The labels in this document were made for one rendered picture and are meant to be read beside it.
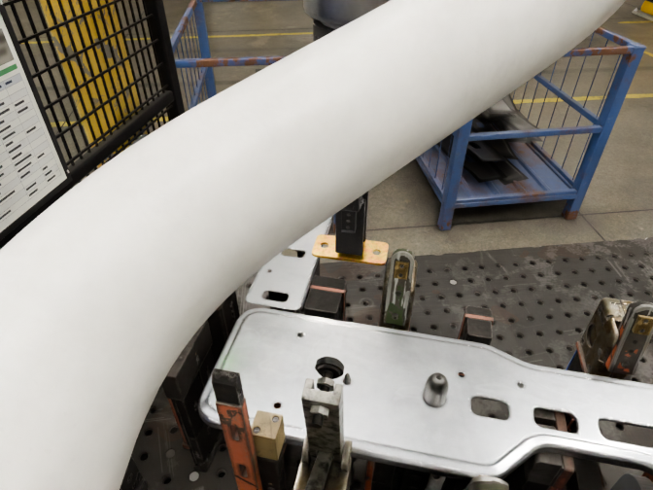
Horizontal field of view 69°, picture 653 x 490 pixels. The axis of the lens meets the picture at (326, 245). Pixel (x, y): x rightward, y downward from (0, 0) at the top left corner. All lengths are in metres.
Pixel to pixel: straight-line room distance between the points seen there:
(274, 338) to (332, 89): 0.64
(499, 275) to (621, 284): 0.32
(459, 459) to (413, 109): 0.56
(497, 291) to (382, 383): 0.69
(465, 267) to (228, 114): 1.27
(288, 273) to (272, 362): 0.20
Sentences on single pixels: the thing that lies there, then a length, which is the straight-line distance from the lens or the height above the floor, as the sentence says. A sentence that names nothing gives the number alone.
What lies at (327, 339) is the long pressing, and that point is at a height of 1.00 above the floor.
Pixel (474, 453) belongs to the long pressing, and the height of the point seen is 1.00.
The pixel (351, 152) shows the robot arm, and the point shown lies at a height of 1.52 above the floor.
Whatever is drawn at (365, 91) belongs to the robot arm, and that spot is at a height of 1.54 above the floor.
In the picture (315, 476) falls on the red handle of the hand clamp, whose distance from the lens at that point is 0.54.
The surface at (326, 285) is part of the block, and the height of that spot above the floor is 0.98.
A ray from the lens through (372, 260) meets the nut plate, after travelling 0.52.
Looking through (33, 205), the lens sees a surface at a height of 1.16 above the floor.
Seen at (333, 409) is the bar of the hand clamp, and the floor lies 1.20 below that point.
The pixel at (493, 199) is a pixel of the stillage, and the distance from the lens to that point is 2.69.
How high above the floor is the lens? 1.60
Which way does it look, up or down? 39 degrees down
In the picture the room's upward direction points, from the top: straight up
